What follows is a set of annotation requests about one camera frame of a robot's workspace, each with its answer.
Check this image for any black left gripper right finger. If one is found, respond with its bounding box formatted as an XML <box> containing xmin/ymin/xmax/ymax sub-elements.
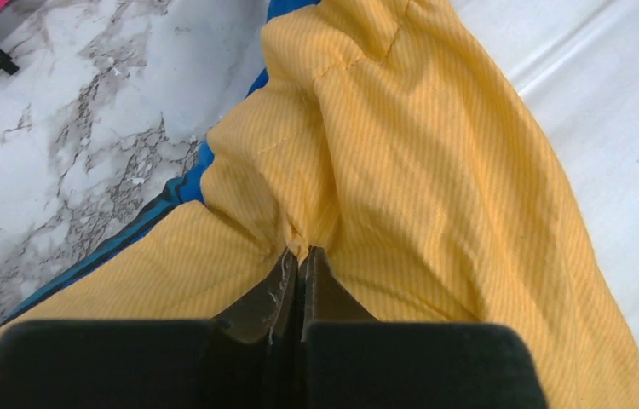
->
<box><xmin>300</xmin><ymin>247</ymin><xmax>548</xmax><ymax>408</ymax></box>

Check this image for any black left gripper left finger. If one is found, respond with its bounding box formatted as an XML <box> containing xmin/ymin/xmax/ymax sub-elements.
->
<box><xmin>0</xmin><ymin>254</ymin><xmax>298</xmax><ymax>408</ymax></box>

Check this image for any blue yellow Mickey pillowcase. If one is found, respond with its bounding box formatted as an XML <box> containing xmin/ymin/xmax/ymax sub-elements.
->
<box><xmin>0</xmin><ymin>1</ymin><xmax>639</xmax><ymax>408</ymax></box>

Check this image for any white pillow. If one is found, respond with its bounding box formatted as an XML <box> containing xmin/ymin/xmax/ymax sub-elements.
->
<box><xmin>453</xmin><ymin>1</ymin><xmax>639</xmax><ymax>346</ymax></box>

